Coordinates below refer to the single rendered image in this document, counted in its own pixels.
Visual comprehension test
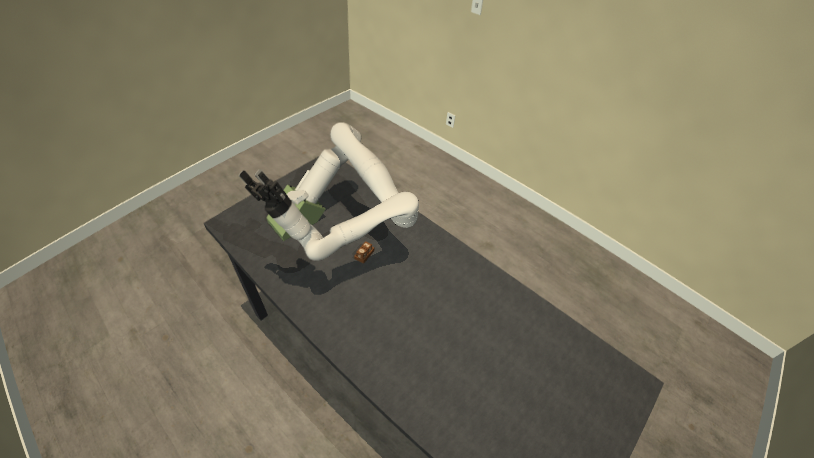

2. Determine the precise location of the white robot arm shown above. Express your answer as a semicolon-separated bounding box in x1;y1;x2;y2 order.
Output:
273;122;419;261

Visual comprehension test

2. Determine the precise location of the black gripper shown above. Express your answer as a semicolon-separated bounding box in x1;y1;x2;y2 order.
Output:
239;169;292;218

